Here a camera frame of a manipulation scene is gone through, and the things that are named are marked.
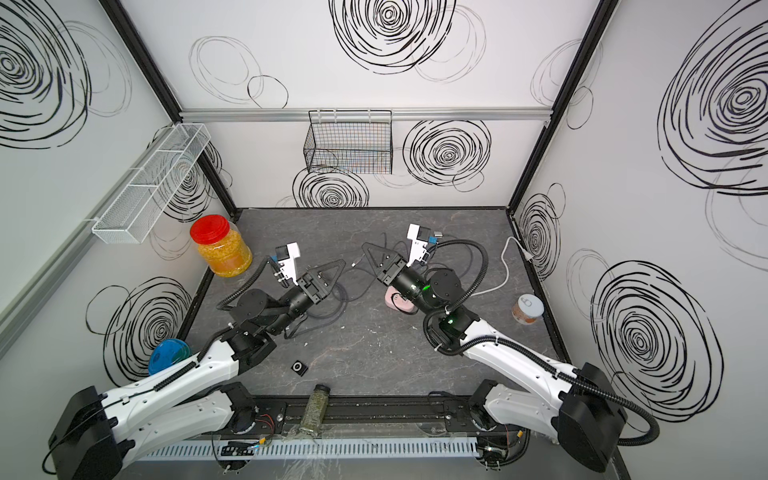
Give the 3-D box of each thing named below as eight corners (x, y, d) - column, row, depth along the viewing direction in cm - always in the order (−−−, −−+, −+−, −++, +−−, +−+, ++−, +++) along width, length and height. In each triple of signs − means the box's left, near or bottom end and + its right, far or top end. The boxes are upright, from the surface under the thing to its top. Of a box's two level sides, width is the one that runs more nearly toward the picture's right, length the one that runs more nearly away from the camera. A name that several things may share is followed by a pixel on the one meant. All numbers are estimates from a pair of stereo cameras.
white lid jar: (515, 325, 92) (522, 316, 87) (509, 302, 97) (515, 293, 92) (539, 325, 92) (547, 316, 87) (531, 302, 97) (539, 293, 92)
